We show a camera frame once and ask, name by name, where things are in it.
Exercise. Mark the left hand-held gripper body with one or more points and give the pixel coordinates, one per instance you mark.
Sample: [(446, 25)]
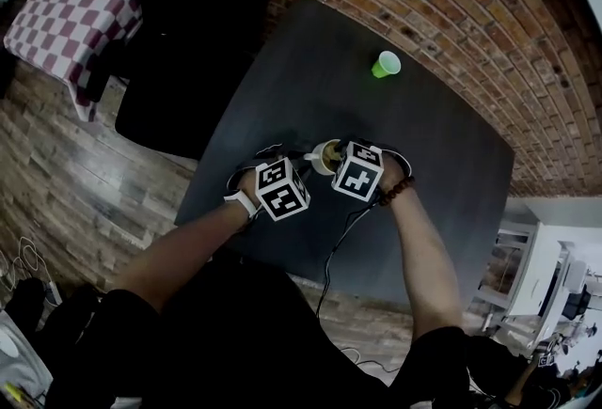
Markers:
[(282, 195)]

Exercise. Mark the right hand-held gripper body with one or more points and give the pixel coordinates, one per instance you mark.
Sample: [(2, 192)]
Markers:
[(357, 174)]

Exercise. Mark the green plastic cup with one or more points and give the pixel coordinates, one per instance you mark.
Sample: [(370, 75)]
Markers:
[(383, 68)]

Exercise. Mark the person's left forearm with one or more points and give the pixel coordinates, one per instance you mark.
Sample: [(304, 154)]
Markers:
[(188, 247)]

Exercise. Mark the person's right forearm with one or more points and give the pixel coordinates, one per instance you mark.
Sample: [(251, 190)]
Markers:
[(423, 256)]

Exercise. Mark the person's right hand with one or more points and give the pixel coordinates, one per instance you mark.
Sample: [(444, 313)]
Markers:
[(390, 179)]

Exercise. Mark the person's left hand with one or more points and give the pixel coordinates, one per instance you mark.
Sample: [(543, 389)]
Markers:
[(248, 190)]

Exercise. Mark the dark grey table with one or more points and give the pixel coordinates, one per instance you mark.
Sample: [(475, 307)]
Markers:
[(423, 162)]

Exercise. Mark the black mesh office chair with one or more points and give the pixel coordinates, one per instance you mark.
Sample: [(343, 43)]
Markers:
[(197, 45)]

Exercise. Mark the person's black shirt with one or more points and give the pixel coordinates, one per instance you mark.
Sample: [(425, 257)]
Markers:
[(235, 341)]

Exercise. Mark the white cabinet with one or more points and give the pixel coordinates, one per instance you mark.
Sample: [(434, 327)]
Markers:
[(545, 256)]

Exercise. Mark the red white checkered tablecloth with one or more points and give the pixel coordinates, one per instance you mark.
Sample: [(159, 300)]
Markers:
[(61, 12)]

